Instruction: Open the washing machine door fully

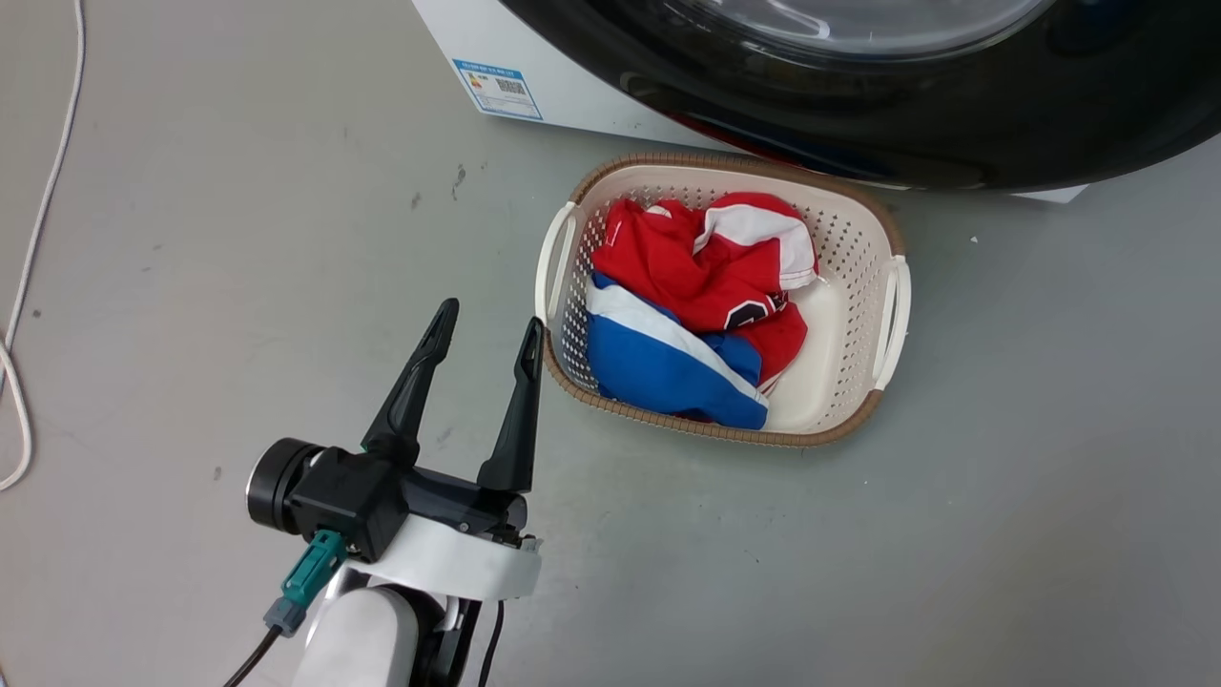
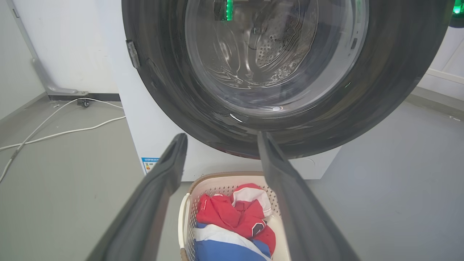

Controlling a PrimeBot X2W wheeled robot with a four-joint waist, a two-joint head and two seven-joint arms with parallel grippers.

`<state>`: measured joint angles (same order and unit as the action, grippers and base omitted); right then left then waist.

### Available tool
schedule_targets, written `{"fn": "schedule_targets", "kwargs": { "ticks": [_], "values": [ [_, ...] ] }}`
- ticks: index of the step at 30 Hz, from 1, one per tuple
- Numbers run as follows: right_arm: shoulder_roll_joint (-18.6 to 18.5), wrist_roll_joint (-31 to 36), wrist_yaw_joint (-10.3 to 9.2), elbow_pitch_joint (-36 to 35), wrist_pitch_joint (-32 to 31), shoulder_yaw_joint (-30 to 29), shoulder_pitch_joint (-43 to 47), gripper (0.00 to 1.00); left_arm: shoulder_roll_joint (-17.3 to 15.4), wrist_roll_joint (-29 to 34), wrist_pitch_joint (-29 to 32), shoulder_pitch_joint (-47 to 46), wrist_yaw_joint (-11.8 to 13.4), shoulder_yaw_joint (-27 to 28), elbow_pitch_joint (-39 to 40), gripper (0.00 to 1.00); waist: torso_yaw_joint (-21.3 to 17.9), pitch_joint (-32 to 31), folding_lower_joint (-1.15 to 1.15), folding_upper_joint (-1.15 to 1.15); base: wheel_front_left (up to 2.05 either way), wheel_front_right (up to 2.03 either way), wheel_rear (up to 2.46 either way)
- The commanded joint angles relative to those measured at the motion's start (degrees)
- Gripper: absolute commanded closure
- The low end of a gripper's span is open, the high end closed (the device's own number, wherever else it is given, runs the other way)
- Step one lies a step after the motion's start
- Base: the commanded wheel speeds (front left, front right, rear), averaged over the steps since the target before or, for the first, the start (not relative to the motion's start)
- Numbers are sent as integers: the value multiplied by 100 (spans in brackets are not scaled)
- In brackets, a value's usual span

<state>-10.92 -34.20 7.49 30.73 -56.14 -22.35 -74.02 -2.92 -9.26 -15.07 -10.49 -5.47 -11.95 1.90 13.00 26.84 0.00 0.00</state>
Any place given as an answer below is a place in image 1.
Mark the red white garment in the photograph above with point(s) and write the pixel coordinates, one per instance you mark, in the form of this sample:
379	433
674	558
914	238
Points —
706	267

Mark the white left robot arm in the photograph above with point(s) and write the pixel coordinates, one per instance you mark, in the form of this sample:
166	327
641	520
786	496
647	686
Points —
362	639

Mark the black round washing machine door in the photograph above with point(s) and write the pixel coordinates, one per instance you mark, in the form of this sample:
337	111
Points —
954	105

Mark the white washing machine body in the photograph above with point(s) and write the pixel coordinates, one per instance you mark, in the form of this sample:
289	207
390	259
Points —
572	67

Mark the cream laundry basket brown rim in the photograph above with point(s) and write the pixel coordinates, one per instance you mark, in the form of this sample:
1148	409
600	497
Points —
844	372

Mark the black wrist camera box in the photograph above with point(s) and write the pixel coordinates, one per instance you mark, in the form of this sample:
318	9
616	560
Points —
348	496

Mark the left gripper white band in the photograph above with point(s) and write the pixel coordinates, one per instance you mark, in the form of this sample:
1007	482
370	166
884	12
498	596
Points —
458	563

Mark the blue white energy label sticker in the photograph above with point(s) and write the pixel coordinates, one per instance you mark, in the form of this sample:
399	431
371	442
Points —
498	90

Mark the blue white garment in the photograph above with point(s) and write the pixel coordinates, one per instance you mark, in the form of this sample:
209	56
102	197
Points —
658	367

